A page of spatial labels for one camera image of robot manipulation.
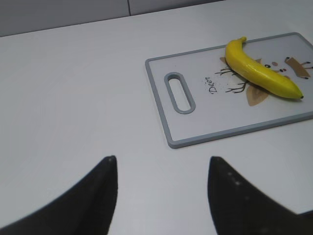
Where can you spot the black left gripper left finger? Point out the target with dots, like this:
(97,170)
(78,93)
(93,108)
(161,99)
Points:
(87,208)

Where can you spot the grey-rimmed deer cutting board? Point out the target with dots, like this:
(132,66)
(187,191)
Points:
(200,99)

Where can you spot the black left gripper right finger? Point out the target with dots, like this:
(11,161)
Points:
(237,207)

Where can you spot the yellow plastic banana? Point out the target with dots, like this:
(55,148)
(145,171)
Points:
(258,74)

